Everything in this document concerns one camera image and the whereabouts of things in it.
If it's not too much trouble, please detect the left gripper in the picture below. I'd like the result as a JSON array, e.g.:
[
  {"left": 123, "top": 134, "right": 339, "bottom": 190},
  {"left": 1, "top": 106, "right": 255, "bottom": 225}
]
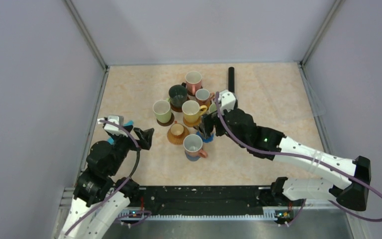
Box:
[{"left": 108, "top": 124, "right": 154, "bottom": 175}]

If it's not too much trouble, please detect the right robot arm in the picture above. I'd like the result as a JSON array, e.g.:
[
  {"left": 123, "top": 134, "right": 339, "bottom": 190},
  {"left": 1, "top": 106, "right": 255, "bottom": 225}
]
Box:
[{"left": 198, "top": 109, "right": 371, "bottom": 212}]

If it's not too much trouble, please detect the brown ringed wooden coaster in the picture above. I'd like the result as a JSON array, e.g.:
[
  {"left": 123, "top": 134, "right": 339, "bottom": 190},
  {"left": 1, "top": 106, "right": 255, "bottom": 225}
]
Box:
[{"left": 170, "top": 103, "right": 183, "bottom": 113}]

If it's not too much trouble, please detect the dark green mug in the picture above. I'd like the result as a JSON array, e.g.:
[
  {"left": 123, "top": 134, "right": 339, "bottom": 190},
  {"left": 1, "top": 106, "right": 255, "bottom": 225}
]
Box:
[{"left": 168, "top": 85, "right": 188, "bottom": 108}]

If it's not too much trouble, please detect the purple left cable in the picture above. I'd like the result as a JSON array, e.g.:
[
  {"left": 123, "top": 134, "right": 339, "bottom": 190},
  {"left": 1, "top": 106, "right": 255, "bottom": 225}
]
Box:
[{"left": 64, "top": 119, "right": 142, "bottom": 237}]

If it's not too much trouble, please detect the yellow mug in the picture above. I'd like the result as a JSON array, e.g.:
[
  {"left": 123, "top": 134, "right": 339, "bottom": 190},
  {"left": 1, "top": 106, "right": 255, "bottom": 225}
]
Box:
[{"left": 182, "top": 100, "right": 208, "bottom": 124}]

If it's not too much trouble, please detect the grey blue coaster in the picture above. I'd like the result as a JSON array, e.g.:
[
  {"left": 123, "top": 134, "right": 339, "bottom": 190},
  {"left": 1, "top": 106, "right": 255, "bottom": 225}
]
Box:
[{"left": 185, "top": 154, "right": 201, "bottom": 162}]

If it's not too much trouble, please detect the blue flower coaster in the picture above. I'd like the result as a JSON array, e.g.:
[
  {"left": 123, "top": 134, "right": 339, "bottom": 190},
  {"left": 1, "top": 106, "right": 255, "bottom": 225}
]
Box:
[{"left": 196, "top": 131, "right": 214, "bottom": 143}]

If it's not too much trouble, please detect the light wooden coaster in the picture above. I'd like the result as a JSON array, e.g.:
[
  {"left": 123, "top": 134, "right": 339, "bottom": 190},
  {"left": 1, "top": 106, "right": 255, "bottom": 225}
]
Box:
[{"left": 183, "top": 118, "right": 201, "bottom": 127}]

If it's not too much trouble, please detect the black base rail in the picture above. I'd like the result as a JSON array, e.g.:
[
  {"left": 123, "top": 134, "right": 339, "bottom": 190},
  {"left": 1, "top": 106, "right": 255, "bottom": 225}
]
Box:
[{"left": 108, "top": 185, "right": 305, "bottom": 219}]

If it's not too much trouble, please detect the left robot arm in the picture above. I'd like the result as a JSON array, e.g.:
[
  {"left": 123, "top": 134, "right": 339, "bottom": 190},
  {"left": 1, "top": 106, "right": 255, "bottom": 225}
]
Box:
[{"left": 59, "top": 125, "right": 154, "bottom": 239}]

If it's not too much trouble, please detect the pale green cup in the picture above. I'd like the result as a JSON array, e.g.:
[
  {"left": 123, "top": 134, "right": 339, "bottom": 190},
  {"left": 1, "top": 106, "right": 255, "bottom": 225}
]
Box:
[{"left": 153, "top": 100, "right": 172, "bottom": 123}]

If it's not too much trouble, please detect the small pink cup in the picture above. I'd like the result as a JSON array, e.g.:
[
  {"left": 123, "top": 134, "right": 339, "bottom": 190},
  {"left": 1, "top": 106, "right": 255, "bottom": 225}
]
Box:
[{"left": 195, "top": 89, "right": 215, "bottom": 107}]

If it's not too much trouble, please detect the black microphone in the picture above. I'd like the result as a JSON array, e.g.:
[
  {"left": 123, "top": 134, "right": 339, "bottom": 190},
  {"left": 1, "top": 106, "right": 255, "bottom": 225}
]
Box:
[{"left": 227, "top": 67, "right": 235, "bottom": 93}]

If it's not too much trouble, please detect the woven rattan coaster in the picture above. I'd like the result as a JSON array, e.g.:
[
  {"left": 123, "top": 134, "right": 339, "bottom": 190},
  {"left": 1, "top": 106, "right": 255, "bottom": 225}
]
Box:
[{"left": 167, "top": 123, "right": 190, "bottom": 145}]

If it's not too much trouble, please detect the light green mug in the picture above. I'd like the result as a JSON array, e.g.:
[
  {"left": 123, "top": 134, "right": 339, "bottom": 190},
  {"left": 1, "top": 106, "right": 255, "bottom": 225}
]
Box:
[{"left": 208, "top": 103, "right": 217, "bottom": 114}]

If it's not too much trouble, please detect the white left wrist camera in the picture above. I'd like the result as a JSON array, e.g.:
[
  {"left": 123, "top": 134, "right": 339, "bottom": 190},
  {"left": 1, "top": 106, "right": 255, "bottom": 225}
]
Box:
[{"left": 97, "top": 115, "right": 127, "bottom": 136}]

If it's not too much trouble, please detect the small yellow cup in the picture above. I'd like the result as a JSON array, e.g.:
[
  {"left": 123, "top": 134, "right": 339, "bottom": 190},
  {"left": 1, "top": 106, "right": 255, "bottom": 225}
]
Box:
[{"left": 169, "top": 121, "right": 185, "bottom": 138}]

